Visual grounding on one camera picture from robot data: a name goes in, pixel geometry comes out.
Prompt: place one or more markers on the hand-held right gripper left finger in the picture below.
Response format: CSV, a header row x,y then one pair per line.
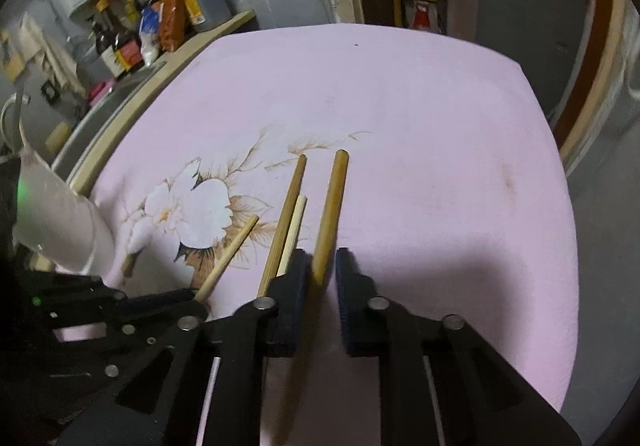
x,y
301,296

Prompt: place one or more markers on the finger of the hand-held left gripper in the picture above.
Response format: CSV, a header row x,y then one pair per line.
x,y
165,306

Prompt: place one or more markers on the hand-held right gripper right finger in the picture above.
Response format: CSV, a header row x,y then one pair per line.
x,y
342,306

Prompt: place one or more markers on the pale wooden chopstick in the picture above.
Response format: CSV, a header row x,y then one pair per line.
x,y
292,236
227,258

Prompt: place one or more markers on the thick bamboo chopstick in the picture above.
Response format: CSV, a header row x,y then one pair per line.
x,y
330,211

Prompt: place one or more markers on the white plastic cup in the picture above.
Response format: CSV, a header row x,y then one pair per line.
x,y
60,221

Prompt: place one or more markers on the brown bamboo chopstick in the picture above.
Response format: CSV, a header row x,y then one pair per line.
x,y
287,226
129,266

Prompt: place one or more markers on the pink floral cloth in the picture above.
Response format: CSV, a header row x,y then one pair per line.
x,y
400,126

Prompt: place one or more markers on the steel sink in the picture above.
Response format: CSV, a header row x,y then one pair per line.
x,y
110,101

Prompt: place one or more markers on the chrome faucet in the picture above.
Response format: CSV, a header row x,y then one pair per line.
x,y
14,100

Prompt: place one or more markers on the pink plastic item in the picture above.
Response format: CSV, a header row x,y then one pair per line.
x,y
102,91

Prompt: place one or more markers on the dark bottle with red label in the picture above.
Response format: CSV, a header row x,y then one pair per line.
x,y
129,53

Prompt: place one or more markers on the hanging wooden cutting board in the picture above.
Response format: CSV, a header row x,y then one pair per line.
x,y
7,56

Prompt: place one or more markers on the hanging beige towel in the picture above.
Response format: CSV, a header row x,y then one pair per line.
x,y
40,46

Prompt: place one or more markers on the white and blue packet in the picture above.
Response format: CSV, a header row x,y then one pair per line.
x,y
149,38

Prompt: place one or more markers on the dark glass bottle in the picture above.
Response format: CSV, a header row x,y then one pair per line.
x,y
102,33

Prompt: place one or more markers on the brown seasoning packet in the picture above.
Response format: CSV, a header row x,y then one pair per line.
x,y
172,18

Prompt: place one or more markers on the red and white package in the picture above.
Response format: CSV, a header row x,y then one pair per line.
x,y
424,16

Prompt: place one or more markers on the grey refrigerator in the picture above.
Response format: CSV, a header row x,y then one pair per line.
x,y
525,16

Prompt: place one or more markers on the black wall socket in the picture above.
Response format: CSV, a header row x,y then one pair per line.
x,y
48,91

